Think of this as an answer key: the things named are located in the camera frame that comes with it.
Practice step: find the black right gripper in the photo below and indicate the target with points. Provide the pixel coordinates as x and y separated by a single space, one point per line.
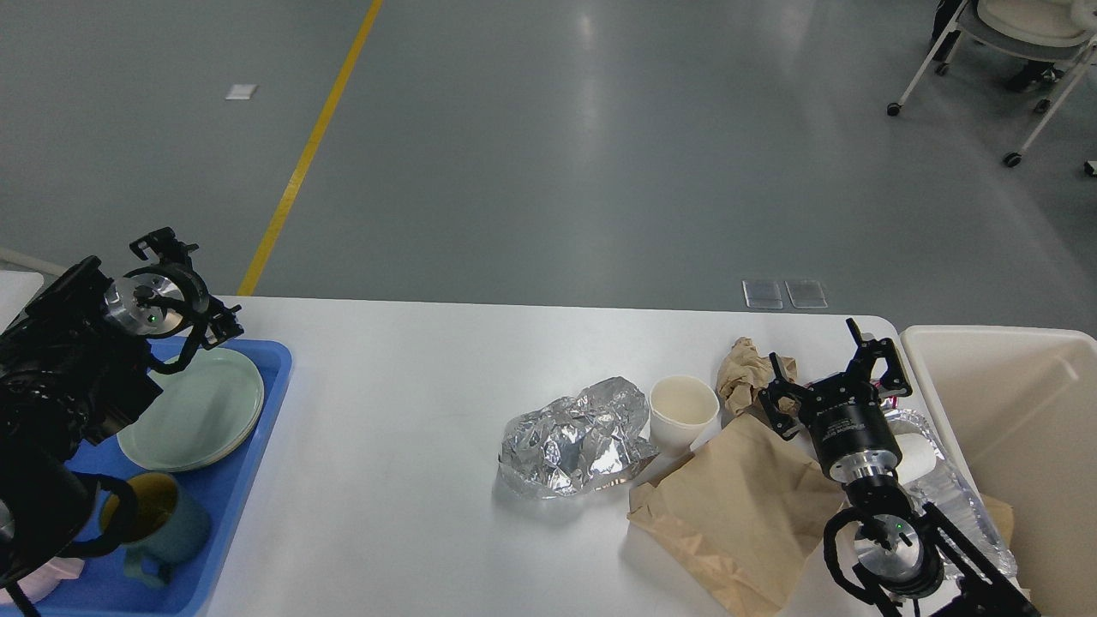
854 437

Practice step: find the green plate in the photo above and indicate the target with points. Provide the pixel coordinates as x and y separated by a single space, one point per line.
216 382

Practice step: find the dark teal mug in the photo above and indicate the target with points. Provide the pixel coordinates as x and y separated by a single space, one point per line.
170 528

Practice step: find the pink mug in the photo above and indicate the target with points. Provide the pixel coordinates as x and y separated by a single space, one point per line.
39 584

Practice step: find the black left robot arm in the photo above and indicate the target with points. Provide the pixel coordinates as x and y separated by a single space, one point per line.
76 369

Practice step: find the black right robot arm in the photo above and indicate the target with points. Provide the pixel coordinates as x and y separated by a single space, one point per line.
885 547

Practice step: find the crumpled brown paper ball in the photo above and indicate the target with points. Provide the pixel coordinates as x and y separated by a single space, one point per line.
743 374

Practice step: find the clear plastic bottle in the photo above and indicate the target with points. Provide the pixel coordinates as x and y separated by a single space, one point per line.
928 474

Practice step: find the floor socket plate right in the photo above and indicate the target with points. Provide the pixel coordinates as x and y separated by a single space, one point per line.
806 293

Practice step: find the floor socket plate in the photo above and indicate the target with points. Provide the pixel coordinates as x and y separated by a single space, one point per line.
763 294
806 293

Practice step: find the floor socket plate left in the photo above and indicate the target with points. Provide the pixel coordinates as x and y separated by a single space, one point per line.
763 294

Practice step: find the brown paper bag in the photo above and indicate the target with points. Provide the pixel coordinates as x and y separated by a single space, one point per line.
742 515

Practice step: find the white paper cup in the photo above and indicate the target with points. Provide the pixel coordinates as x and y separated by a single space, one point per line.
681 406

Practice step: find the beige plastic bin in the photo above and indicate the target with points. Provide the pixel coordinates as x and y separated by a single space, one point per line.
1018 404

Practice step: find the crumpled aluminium foil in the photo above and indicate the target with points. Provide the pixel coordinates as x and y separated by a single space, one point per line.
578 444

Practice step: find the person's feet under chair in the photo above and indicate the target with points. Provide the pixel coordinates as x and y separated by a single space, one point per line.
1031 76

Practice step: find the white office chair right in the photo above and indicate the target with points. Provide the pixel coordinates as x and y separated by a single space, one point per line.
1059 33

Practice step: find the pink plate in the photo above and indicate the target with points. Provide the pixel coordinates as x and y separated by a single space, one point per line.
185 443

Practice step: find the white paper on floor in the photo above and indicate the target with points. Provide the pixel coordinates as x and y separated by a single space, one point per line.
241 92

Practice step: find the blue plastic tray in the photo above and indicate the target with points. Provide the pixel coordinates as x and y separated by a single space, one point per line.
223 488

